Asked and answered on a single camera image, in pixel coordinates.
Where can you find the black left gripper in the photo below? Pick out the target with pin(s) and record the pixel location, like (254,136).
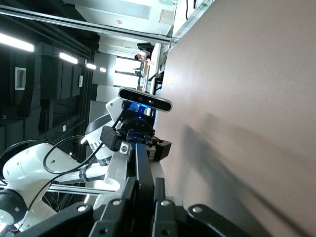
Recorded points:
(109,138)

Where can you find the white ventilation grille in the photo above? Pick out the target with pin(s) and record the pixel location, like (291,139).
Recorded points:
(20,78)

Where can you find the bright window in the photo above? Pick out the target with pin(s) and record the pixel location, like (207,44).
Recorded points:
(127,74)

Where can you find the aluminium frame profile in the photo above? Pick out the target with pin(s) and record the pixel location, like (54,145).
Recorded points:
(81,189)

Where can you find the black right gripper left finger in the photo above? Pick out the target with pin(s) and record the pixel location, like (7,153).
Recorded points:
(106,217)

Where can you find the small ceiling light strip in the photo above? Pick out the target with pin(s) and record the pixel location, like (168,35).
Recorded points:
(91,66)
(102,69)

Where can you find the medium ceiling light strip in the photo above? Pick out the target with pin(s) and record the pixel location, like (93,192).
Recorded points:
(68,58)

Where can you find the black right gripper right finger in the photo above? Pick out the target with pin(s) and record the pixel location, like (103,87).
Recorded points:
(165,219)

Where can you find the seated person white shirt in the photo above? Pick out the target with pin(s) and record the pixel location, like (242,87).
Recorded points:
(142,55)

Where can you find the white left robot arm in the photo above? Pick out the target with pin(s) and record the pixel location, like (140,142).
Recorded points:
(29,163)

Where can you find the white wall sign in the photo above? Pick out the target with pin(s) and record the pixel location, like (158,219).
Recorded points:
(80,81)

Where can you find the long ceiling light strip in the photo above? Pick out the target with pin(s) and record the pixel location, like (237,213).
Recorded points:
(14,42)

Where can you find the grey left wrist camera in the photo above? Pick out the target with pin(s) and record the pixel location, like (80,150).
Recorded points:
(145,99)

